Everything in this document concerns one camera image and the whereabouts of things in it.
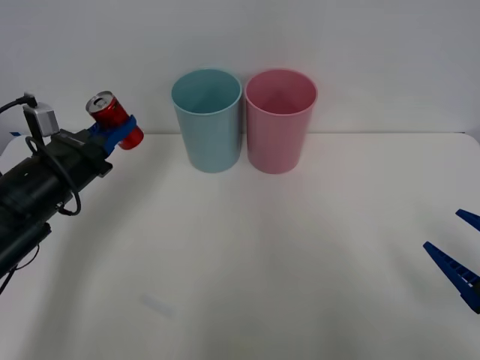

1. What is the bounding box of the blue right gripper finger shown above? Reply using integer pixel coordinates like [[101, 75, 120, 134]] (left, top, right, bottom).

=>
[[455, 208, 480, 232], [422, 241, 480, 315]]

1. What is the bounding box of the pink plastic bin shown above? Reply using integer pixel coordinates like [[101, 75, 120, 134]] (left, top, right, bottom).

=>
[[244, 68, 319, 176]]

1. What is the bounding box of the pale blue plastic bin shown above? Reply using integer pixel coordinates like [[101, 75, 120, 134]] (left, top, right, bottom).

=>
[[170, 67, 242, 174]]

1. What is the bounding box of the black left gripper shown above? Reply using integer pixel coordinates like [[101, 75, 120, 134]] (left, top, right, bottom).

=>
[[43, 115, 137, 191]]

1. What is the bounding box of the red drink can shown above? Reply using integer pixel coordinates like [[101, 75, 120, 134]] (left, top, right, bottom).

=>
[[85, 90, 145, 152]]

